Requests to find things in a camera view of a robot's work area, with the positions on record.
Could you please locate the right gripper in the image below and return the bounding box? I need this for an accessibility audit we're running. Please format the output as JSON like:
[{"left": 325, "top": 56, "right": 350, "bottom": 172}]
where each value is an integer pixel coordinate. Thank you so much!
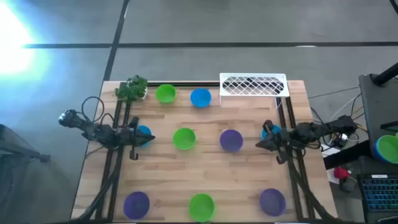
[{"left": 255, "top": 119, "right": 290, "bottom": 165}]

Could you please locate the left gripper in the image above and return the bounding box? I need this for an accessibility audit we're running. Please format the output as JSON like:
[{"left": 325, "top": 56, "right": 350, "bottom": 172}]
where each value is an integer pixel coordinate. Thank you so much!
[{"left": 123, "top": 116, "right": 155, "bottom": 161}]

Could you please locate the blue plastic mini bowl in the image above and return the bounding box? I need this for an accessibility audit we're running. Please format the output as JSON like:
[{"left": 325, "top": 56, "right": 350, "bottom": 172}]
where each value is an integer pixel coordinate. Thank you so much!
[
  {"left": 261, "top": 124, "right": 282, "bottom": 140},
  {"left": 190, "top": 88, "right": 213, "bottom": 109},
  {"left": 136, "top": 124, "right": 153, "bottom": 148}
]

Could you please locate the purple plastic mini bowl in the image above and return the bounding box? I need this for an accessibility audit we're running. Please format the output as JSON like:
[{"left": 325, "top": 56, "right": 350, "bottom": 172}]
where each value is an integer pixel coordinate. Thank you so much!
[
  {"left": 219, "top": 129, "right": 244, "bottom": 153},
  {"left": 123, "top": 190, "right": 150, "bottom": 220},
  {"left": 259, "top": 188, "right": 287, "bottom": 217}
]

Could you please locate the green plastic mini bowl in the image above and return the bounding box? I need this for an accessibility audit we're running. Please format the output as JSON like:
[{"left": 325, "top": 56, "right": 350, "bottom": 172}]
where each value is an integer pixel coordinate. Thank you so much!
[
  {"left": 154, "top": 83, "right": 177, "bottom": 104},
  {"left": 188, "top": 193, "right": 216, "bottom": 223},
  {"left": 172, "top": 127, "right": 197, "bottom": 151}
]

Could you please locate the green artificial plant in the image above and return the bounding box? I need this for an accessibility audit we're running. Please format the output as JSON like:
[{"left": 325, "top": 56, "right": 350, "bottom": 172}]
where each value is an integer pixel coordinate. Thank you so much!
[{"left": 114, "top": 75, "right": 149, "bottom": 103}]

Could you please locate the white paper sheet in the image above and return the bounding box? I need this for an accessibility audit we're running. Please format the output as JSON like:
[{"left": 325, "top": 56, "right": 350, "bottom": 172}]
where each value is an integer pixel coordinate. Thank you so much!
[
  {"left": 326, "top": 169, "right": 341, "bottom": 185},
  {"left": 320, "top": 144, "right": 341, "bottom": 158}
]

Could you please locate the black beam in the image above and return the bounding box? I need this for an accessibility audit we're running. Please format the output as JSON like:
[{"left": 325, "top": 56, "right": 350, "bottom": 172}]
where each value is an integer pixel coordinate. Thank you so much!
[{"left": 323, "top": 139, "right": 373, "bottom": 170}]

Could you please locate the small red object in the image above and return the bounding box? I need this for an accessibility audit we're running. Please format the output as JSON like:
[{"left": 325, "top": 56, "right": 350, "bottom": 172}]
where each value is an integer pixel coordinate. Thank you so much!
[{"left": 333, "top": 167, "right": 351, "bottom": 180}]

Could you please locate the small black device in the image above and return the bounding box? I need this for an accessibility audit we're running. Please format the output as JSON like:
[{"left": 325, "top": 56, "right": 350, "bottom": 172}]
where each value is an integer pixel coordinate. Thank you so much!
[{"left": 338, "top": 177, "right": 358, "bottom": 193}]

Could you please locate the blue plastic spare bowl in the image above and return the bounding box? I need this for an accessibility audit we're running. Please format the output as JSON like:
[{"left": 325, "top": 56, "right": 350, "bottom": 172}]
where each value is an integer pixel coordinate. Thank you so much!
[{"left": 371, "top": 138, "right": 398, "bottom": 165}]

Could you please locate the dark grey chair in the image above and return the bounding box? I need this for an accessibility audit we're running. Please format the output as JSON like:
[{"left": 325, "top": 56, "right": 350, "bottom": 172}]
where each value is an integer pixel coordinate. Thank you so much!
[{"left": 0, "top": 123, "right": 51, "bottom": 224}]

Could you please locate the dark grey side desk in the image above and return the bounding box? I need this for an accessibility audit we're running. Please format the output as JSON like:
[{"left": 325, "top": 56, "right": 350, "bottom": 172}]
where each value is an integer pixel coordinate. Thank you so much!
[{"left": 358, "top": 73, "right": 398, "bottom": 224}]

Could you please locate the backlit black keyboard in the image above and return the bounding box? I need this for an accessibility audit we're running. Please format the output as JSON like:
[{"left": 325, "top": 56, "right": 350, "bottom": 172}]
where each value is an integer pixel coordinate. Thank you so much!
[{"left": 356, "top": 174, "right": 398, "bottom": 214}]

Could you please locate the green plastic spare bowl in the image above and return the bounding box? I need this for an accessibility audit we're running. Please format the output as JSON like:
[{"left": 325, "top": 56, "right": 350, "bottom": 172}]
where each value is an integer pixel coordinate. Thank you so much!
[{"left": 376, "top": 134, "right": 398, "bottom": 164}]

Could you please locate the black pole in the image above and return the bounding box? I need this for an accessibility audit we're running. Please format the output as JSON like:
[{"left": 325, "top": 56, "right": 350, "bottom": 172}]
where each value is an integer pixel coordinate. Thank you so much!
[{"left": 372, "top": 62, "right": 398, "bottom": 87}]

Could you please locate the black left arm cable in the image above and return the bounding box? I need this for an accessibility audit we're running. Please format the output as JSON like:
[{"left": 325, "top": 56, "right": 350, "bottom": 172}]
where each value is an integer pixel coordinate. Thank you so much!
[{"left": 81, "top": 95, "right": 106, "bottom": 124}]

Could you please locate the black aluminium frame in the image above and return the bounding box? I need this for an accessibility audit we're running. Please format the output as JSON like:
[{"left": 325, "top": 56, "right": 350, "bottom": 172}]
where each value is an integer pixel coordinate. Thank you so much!
[{"left": 74, "top": 81, "right": 336, "bottom": 223}]

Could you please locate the white wire rack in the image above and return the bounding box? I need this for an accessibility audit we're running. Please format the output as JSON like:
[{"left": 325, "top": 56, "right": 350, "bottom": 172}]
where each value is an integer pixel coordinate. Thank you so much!
[{"left": 219, "top": 72, "right": 290, "bottom": 109}]

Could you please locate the white cable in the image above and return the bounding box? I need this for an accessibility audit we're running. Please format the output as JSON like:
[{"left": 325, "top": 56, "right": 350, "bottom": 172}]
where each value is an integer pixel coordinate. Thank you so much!
[{"left": 329, "top": 93, "right": 363, "bottom": 122}]

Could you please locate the bundle of cables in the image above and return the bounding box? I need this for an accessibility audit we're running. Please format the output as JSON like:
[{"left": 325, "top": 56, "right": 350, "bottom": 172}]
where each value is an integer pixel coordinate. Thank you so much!
[{"left": 350, "top": 105, "right": 368, "bottom": 131}]

